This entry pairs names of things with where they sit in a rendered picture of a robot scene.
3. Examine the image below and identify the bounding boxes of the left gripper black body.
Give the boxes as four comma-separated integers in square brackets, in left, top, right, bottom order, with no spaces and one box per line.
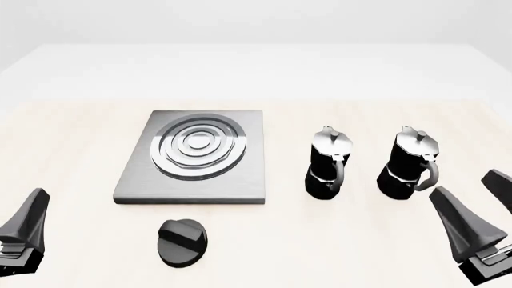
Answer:
[0,235,44,276]

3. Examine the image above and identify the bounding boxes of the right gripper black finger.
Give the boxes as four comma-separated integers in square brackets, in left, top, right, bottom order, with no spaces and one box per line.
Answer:
[428,185,507,264]
[480,168,512,216]

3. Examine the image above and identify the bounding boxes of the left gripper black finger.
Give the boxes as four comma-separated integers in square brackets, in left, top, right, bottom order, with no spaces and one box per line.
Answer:
[0,187,51,252]

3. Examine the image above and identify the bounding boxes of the flat grey stove plate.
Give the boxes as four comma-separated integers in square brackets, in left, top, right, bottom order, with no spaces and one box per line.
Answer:
[113,110,267,206]

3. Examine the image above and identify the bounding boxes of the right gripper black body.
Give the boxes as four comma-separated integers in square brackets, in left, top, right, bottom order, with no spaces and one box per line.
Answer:
[458,242,512,287]

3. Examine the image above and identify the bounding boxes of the round black stove knob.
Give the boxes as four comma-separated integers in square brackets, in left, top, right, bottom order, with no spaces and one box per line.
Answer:
[157,218,209,269]

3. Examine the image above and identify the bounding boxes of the black moka pot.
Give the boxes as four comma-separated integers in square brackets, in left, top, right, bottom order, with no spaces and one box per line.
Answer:
[376,125,441,201]
[304,125,354,200]

